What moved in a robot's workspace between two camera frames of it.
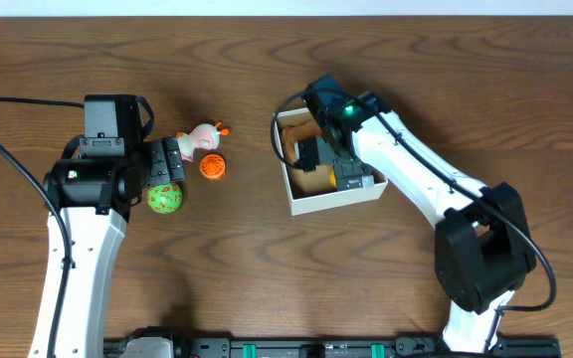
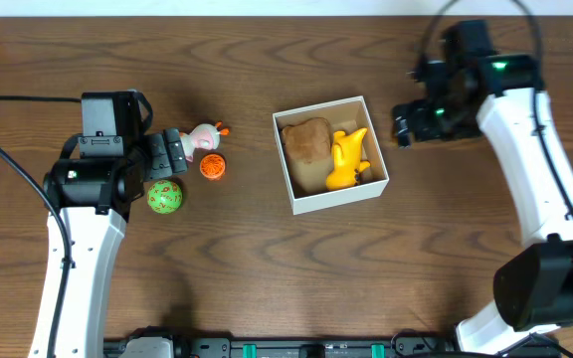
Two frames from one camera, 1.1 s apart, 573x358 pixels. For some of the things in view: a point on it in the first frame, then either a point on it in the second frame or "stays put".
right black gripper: [348, 175] -> [418, 109]
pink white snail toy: [203, 136] stays put
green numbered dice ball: [164, 199] stays put
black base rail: [166, 344] stays put
